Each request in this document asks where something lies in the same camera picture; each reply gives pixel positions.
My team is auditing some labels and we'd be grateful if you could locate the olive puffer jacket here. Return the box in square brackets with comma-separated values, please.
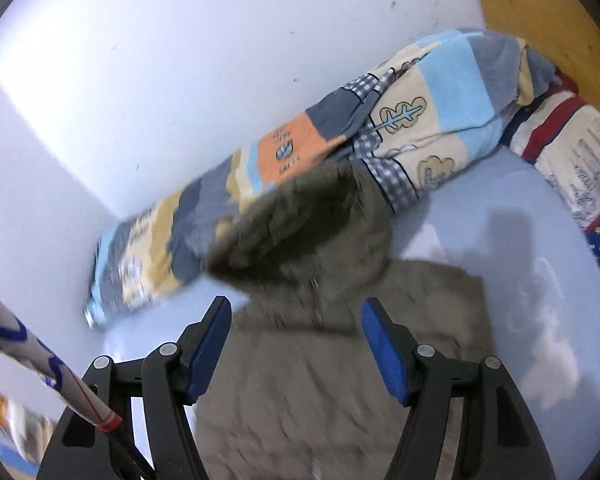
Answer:
[195, 162, 493, 479]

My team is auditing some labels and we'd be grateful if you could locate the light blue bed sheet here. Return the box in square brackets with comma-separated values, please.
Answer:
[86, 146, 600, 480]

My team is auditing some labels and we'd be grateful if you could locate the blue star pillow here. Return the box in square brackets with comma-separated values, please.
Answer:
[501, 74, 600, 265]

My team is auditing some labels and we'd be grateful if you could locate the patchwork cartoon quilt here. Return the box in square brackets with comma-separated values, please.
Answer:
[84, 28, 558, 330]

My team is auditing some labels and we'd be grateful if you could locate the wooden headboard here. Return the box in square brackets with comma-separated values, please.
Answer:
[479, 0, 600, 111]

